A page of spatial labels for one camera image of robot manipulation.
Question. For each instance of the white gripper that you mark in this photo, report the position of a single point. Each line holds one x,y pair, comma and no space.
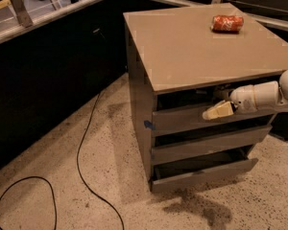
243,99

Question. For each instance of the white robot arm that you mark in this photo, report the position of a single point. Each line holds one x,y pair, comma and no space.
271,95

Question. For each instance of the crushed orange soda can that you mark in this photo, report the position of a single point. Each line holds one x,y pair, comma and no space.
227,23

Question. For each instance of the grey bottom drawer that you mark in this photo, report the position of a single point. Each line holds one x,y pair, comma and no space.
203,176

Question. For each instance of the grey drawer cabinet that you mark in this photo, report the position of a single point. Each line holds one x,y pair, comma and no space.
175,60

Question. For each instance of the black barrier panel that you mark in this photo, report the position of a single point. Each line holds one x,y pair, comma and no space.
50,72

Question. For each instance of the grey drawer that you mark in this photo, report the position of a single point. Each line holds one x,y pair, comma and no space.
203,176
209,145
174,120

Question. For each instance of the grey top drawer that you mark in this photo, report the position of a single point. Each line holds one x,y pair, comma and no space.
174,120

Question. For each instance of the blue tape piece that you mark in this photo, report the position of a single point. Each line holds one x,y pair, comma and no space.
148,124

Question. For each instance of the grey middle drawer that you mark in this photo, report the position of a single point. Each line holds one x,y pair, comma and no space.
209,145

